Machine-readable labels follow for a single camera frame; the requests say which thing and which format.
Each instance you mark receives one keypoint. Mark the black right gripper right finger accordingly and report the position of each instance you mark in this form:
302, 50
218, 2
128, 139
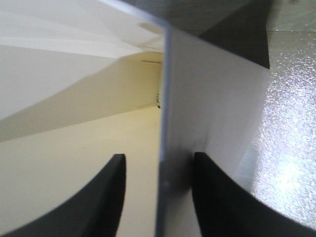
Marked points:
225, 209

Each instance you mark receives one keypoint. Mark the white plastic trash bin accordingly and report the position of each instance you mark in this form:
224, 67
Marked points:
83, 80

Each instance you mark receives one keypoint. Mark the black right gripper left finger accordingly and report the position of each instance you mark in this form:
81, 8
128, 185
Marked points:
94, 211

